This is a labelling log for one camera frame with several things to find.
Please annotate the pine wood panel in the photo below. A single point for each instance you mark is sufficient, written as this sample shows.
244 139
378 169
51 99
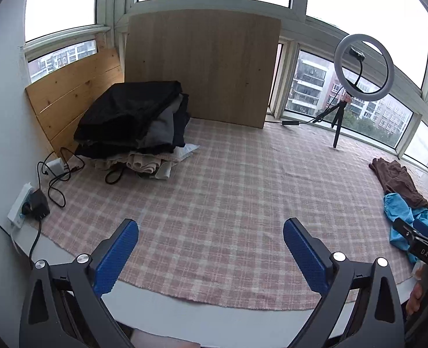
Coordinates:
72 90

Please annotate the pile of folded clothes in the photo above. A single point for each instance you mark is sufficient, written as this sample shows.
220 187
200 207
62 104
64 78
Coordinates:
180 130

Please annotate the beige cloth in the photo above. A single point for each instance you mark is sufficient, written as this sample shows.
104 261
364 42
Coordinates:
141 161

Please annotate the black garment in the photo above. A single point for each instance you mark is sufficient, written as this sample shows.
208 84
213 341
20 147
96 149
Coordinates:
126 108

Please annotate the white adapter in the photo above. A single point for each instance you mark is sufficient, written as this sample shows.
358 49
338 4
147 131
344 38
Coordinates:
56 166

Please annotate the black phone holder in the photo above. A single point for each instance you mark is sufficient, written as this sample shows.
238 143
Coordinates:
357 52

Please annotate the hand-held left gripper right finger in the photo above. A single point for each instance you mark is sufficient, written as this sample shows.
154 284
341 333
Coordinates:
304 253

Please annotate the white power strip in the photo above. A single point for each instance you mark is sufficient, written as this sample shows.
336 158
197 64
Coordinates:
16 210

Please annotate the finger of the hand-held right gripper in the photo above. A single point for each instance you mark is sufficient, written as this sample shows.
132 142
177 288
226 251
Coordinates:
411 232

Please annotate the brown sweater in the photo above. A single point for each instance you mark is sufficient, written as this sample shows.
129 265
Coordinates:
399 183

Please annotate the blue garment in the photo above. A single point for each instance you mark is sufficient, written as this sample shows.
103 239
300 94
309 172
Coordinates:
393 203

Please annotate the black charger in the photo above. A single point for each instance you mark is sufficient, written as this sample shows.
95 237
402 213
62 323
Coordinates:
38 203

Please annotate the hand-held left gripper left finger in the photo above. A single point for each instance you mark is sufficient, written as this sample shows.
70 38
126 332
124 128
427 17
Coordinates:
117 253

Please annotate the large wooden board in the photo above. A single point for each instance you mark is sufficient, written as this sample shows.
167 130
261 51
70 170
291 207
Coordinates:
206 69

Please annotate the person's right hand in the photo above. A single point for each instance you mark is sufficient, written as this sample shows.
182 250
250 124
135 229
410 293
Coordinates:
417 297

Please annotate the pink plaid blanket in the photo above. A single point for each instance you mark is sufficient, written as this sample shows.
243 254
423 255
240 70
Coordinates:
217 188

